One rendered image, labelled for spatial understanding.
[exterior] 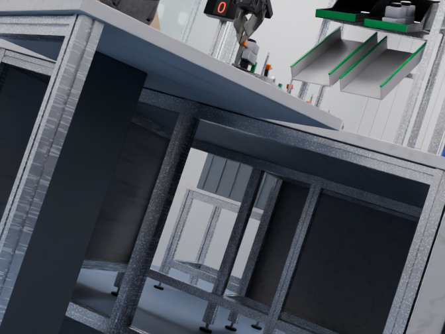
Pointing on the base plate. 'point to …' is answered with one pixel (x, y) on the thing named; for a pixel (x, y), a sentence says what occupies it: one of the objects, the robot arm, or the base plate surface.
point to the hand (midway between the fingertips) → (242, 40)
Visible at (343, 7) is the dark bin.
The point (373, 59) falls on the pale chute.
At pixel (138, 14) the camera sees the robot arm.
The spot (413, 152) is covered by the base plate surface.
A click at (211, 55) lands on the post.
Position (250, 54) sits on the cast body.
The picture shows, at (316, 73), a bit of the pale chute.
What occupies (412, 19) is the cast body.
